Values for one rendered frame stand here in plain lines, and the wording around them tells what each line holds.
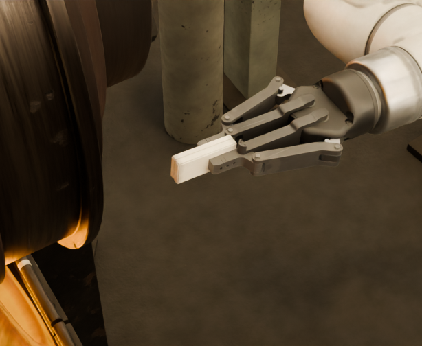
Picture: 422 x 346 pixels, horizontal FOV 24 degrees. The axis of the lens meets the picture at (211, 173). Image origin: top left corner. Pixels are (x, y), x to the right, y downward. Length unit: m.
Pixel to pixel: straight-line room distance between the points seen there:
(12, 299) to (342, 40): 0.52
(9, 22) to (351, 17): 0.78
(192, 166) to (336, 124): 0.17
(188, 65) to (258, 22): 0.18
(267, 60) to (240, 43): 0.07
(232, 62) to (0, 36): 1.61
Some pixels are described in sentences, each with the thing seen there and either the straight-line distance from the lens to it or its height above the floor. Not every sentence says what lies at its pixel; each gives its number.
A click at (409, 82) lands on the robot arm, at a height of 0.76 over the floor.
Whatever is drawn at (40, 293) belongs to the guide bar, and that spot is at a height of 0.72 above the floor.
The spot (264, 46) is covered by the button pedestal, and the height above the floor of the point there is 0.15.
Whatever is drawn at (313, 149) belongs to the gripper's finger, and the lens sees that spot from 1.05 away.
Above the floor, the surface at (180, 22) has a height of 0.33.
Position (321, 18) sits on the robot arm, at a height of 0.69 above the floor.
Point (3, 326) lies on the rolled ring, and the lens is 0.86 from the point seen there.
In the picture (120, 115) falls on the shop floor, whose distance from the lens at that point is 2.10.
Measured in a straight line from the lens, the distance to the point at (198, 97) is 1.93.
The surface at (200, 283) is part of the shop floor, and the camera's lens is 1.83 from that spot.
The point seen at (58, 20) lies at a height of 1.20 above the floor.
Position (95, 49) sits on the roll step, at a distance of 0.60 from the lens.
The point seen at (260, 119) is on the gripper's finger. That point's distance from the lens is 1.07.
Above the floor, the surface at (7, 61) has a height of 1.19.
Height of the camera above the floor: 1.54
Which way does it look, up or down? 51 degrees down
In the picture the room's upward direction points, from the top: straight up
